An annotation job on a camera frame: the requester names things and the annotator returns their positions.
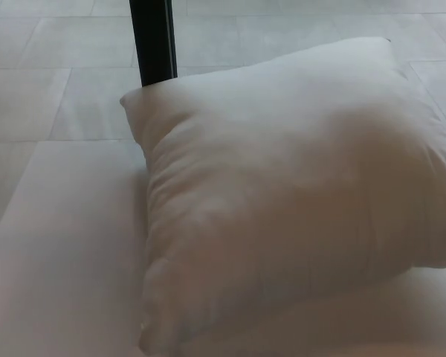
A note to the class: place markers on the white square pillow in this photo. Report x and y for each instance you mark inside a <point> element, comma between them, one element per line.
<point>282,193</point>

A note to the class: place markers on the black metal post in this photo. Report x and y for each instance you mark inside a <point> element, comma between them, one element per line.
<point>153,41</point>

